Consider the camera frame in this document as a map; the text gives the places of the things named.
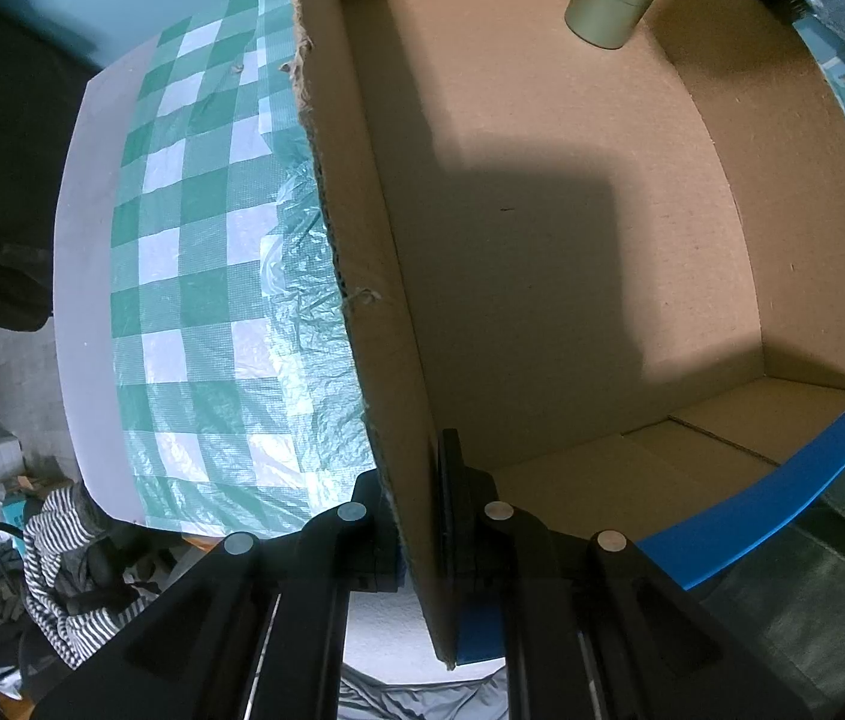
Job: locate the cardboard box with blue outside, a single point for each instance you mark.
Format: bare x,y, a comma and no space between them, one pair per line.
542,277

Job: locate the teal box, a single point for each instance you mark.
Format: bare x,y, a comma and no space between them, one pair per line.
14,516

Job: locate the grey cloth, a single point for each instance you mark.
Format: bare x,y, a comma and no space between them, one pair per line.
407,694

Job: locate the black white striped cloth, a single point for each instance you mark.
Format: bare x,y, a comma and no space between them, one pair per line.
66,600

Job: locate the pale green tin can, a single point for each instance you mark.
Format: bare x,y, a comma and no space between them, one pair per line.
606,4

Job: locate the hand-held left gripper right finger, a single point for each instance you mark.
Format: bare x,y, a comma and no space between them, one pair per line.
467,525

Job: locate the green checkered plastic tablecloth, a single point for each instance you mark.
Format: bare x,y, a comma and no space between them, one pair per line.
190,300

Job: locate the person's green garment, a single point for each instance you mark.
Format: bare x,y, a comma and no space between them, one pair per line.
804,600

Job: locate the large dark object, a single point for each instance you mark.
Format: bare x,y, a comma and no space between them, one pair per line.
2,165

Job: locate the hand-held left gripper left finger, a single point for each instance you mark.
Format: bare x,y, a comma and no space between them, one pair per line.
362,547

